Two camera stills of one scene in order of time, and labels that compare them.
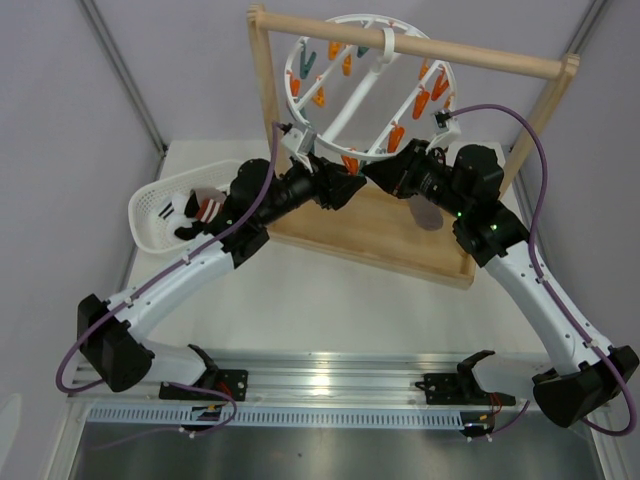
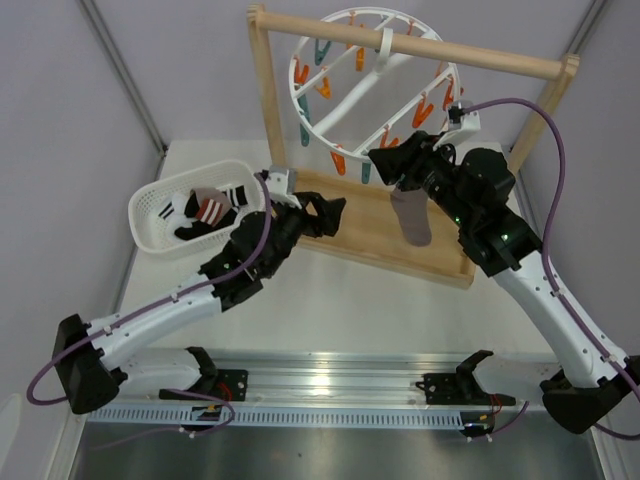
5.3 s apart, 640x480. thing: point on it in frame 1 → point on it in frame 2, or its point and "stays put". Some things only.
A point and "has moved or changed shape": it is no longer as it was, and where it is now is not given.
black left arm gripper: (333, 185) → (328, 214)
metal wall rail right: (594, 15) stays put
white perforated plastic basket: (154, 234) stays put
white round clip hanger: (368, 88) has moved or changed shape
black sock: (199, 227) stays put
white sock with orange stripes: (210, 202) stays put
